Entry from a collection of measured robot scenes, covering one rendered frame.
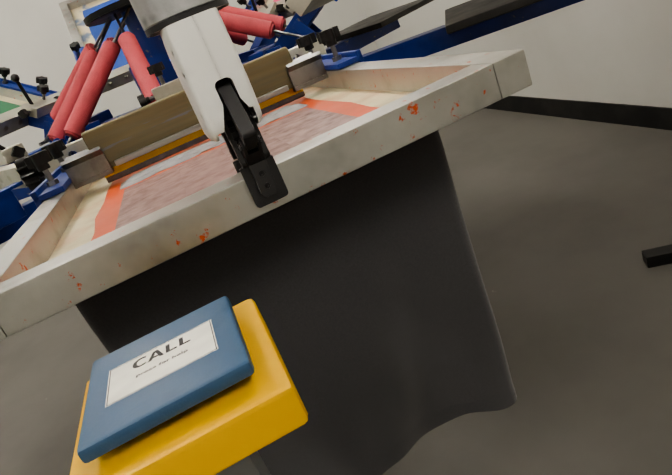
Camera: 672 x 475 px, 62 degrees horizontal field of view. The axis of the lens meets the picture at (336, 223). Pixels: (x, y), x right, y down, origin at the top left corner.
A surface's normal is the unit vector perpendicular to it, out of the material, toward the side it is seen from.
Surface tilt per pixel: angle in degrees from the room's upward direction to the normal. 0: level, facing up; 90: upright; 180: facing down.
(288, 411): 90
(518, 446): 0
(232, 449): 90
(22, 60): 90
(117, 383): 0
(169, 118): 89
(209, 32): 79
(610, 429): 0
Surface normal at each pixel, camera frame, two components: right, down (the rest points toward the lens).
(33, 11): 0.31, 0.26
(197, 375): -0.36, -0.86
